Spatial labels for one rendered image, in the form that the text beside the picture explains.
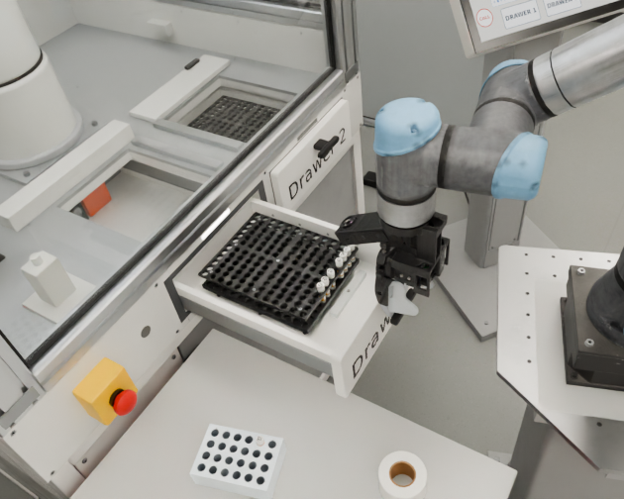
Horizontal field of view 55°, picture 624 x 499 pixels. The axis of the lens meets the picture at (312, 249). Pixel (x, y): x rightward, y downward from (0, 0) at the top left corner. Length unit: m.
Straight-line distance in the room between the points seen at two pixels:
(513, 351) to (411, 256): 0.34
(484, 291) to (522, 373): 1.07
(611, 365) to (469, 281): 1.16
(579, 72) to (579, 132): 2.18
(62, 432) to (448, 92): 2.08
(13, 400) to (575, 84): 0.81
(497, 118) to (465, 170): 0.08
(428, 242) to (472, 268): 1.39
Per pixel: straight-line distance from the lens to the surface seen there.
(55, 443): 1.01
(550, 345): 1.11
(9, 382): 0.89
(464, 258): 2.21
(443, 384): 1.93
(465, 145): 0.69
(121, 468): 1.06
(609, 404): 1.07
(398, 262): 0.82
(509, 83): 0.79
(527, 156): 0.68
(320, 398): 1.03
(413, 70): 2.66
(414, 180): 0.71
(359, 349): 0.92
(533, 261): 1.23
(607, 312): 1.01
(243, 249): 1.07
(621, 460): 1.03
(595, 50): 0.75
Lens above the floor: 1.65
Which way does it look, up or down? 45 degrees down
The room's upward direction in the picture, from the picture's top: 9 degrees counter-clockwise
